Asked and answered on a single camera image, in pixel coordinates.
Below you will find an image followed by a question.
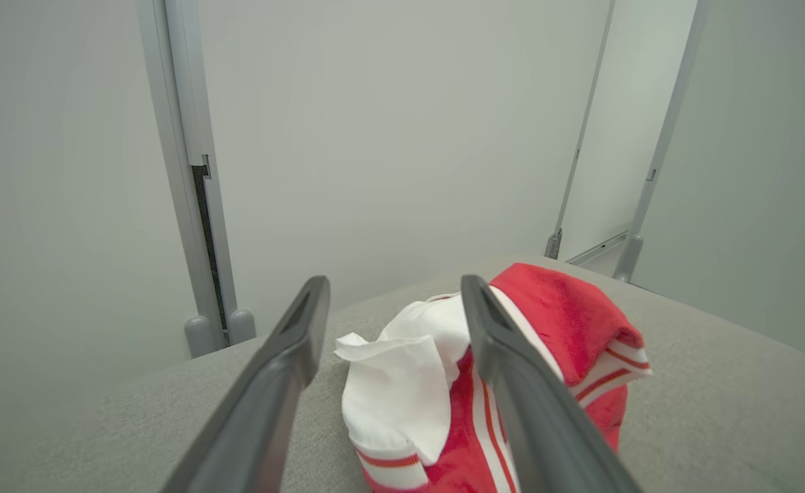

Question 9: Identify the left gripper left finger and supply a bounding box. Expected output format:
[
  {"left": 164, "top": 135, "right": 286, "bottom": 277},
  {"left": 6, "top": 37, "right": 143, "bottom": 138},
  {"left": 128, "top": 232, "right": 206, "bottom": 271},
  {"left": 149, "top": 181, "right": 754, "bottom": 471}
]
[{"left": 159, "top": 275, "right": 331, "bottom": 493}]

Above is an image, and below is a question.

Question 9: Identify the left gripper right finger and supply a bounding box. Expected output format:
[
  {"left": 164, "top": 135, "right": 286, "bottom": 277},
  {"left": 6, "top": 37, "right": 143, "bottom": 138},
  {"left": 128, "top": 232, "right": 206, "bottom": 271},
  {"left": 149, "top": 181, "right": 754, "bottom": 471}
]
[{"left": 461, "top": 275, "right": 643, "bottom": 493}]

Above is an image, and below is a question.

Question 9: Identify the red white-trimmed jersey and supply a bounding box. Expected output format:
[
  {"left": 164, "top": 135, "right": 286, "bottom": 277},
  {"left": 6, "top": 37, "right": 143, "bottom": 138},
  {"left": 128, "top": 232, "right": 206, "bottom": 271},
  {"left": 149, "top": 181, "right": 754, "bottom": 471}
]
[{"left": 334, "top": 263, "right": 653, "bottom": 493}]

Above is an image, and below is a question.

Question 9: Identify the thin grey corner post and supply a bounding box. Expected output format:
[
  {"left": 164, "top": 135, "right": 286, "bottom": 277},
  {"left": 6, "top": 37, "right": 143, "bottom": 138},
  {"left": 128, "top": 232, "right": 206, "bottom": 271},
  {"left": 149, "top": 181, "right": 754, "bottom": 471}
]
[{"left": 545, "top": 0, "right": 615, "bottom": 260}]

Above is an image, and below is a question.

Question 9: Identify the grey floor rail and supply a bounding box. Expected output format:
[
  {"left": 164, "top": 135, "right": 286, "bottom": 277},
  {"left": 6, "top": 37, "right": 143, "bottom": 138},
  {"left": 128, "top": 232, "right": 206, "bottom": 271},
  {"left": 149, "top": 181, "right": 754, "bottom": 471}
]
[{"left": 565, "top": 231, "right": 628, "bottom": 266}]

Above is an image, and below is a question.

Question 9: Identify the wide grey corner post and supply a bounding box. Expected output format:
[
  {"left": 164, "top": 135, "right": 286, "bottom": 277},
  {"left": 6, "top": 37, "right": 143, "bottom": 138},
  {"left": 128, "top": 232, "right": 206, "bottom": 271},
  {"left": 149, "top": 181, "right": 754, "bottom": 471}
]
[{"left": 613, "top": 0, "right": 711, "bottom": 283}]

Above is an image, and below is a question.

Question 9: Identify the grey partition post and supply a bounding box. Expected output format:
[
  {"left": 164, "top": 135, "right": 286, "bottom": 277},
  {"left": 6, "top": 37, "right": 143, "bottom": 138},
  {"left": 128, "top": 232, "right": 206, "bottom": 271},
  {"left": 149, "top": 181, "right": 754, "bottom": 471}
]
[
  {"left": 164, "top": 0, "right": 257, "bottom": 345},
  {"left": 136, "top": 0, "right": 229, "bottom": 359}
]

